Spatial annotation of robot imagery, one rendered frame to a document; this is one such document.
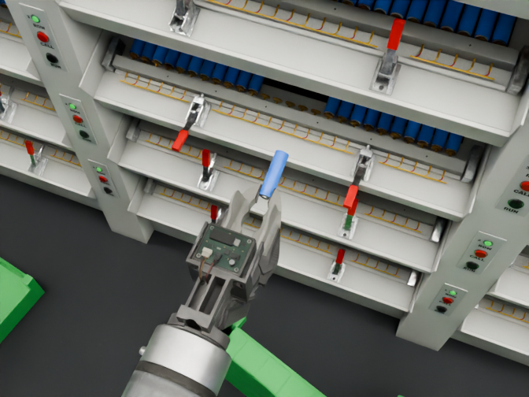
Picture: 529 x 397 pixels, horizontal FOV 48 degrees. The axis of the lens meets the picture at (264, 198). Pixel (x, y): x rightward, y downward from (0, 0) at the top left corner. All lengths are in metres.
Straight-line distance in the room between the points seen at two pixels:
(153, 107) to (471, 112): 0.49
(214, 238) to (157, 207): 0.66
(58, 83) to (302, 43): 0.44
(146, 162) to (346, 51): 0.52
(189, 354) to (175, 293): 0.76
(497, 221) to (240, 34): 0.43
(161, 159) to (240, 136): 0.25
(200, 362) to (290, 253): 0.64
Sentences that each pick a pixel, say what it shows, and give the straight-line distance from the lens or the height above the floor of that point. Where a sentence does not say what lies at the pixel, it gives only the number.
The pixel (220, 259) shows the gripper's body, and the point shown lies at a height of 0.68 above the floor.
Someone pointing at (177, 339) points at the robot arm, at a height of 0.68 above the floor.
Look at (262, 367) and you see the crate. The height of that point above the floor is 0.20.
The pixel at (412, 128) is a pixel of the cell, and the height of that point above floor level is 0.58.
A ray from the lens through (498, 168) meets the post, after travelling 0.80.
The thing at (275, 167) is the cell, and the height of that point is 0.64.
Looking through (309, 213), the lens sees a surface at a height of 0.35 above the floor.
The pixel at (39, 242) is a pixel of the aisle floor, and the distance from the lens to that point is 1.52.
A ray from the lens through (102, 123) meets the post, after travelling 1.08.
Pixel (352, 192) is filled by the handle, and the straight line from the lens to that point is 0.86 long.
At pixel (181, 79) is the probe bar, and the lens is 0.96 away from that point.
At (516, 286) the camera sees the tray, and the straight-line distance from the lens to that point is 1.09.
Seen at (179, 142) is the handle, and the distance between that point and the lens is 0.90.
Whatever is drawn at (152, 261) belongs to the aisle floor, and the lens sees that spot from 1.43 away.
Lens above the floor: 1.27
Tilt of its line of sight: 59 degrees down
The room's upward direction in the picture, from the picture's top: straight up
